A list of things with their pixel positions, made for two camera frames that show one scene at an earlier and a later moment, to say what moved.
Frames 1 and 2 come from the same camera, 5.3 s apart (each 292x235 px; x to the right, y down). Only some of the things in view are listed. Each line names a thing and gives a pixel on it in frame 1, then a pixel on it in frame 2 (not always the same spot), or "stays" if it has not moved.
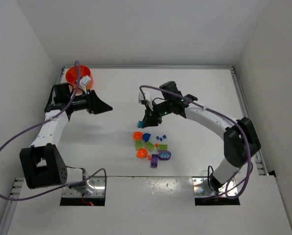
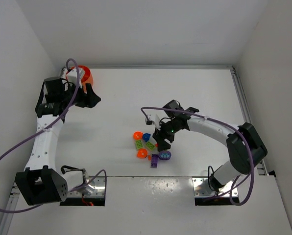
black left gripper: x=90 y=102 -> x=82 y=98
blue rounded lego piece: x=146 y=136 stays
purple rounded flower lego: x=164 y=155 stays
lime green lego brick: x=139 y=144 stays
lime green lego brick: x=149 y=145 stays
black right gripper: x=151 y=114 -> x=161 y=135
